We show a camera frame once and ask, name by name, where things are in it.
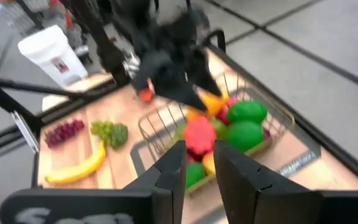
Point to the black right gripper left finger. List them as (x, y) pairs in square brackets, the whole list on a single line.
[(104, 208)]

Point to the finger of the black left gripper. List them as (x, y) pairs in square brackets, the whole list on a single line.
[(202, 68), (169, 77)]

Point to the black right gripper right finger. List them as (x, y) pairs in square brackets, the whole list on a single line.
[(259, 205)]

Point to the small orange mandarin cluster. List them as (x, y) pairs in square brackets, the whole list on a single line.
[(145, 95)]

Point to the yellow banana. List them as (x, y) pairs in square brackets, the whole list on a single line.
[(73, 172)]

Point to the green pear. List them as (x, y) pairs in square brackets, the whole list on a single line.
[(221, 128), (180, 132)]

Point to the orange mini pumpkin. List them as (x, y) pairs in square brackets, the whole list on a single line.
[(199, 135)]

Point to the red orange mango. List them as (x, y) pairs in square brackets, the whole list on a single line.
[(208, 162)]

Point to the small green lime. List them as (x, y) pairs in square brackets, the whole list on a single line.
[(194, 175)]

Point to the green grape bunch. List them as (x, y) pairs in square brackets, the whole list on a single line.
[(117, 135)]

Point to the purple grape bunch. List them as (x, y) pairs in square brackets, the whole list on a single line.
[(62, 132)]

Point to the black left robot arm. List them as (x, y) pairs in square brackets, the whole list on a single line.
[(135, 18)]

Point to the white bucket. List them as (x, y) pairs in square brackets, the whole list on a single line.
[(51, 46)]

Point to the silver arm base bracket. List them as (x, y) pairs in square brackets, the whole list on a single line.
[(131, 65)]

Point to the silver frame plate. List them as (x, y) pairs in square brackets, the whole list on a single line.
[(26, 132)]

